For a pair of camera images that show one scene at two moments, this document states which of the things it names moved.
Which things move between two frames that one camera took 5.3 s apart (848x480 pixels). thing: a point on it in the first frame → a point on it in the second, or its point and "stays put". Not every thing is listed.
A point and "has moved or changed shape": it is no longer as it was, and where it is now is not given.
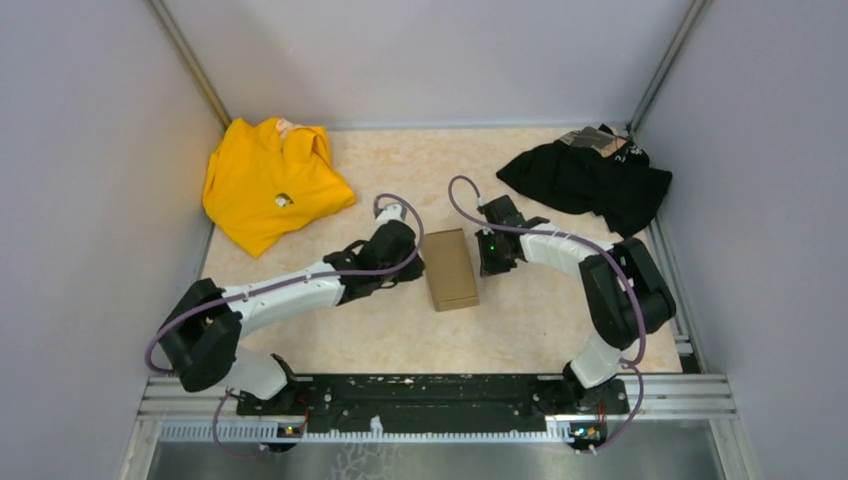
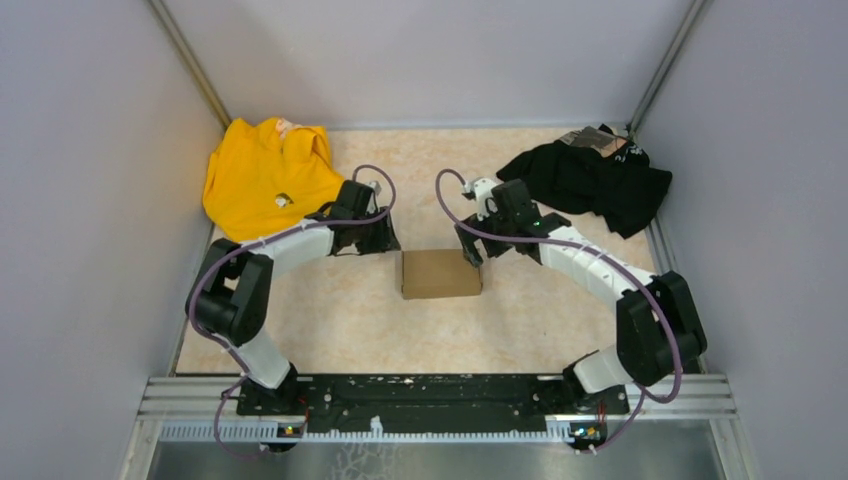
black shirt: [594, 170] stays put
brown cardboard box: [452, 274] has moved or changed shape
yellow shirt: [266, 177] stays put
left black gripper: [412, 270] → [384, 240]
